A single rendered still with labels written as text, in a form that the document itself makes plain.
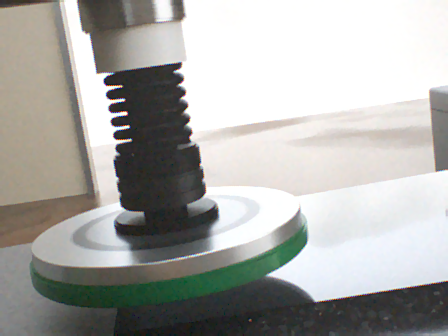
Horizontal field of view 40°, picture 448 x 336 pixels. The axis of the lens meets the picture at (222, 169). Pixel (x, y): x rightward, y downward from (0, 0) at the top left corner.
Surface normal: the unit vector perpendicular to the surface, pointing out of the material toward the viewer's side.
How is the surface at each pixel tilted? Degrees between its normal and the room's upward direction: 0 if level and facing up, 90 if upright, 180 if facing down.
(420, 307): 45
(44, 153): 90
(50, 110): 90
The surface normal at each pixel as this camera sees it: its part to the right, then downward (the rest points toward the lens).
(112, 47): -0.40, 0.22
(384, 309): -0.06, -0.57
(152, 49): 0.37, 0.11
